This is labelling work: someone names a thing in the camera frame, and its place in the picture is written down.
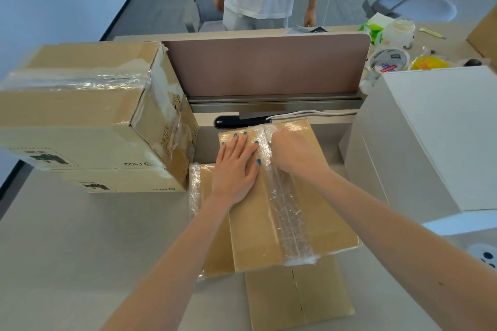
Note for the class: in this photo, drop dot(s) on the person's right hand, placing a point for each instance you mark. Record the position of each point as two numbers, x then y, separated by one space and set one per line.
297 156

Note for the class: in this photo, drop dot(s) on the person's left hand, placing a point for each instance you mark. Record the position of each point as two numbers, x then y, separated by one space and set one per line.
233 175

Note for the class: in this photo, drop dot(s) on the white box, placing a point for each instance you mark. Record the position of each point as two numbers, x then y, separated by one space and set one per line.
355 160
446 129

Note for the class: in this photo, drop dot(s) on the brown cardboard box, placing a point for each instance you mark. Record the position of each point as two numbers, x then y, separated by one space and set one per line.
128 181
58 109
485 40
252 233

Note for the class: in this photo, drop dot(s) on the person's left forearm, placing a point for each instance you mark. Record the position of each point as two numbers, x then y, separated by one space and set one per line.
167 272

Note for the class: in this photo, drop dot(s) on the person's right forearm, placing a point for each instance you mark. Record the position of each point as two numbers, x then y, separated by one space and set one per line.
407 241

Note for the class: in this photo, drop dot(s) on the black desk power socket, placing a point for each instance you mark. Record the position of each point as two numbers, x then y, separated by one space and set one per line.
233 122

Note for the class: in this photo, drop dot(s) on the mauve desk divider panel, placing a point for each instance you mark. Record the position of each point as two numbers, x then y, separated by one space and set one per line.
264 67

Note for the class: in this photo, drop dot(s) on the small white round cap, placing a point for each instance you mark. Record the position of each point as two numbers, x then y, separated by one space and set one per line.
365 87

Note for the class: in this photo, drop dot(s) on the black tablet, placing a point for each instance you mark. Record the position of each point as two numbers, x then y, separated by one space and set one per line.
310 29

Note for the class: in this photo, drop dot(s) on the white tape roll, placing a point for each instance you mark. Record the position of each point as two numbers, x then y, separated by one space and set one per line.
388 61

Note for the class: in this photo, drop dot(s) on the green tissue pack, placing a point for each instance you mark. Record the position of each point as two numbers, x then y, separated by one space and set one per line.
372 28

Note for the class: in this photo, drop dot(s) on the white plastic tub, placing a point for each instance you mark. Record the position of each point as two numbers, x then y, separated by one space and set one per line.
400 34

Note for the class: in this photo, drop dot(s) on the yellow lid jar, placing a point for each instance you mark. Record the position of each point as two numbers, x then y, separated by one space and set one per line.
429 64

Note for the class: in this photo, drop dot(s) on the small yellow packet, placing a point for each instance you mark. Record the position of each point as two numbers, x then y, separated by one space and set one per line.
431 33

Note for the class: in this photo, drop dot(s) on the red label soda bottle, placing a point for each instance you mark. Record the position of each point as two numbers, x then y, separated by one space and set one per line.
472 62

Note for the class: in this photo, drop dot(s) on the white handheld controller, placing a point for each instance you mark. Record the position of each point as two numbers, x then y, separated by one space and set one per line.
485 257

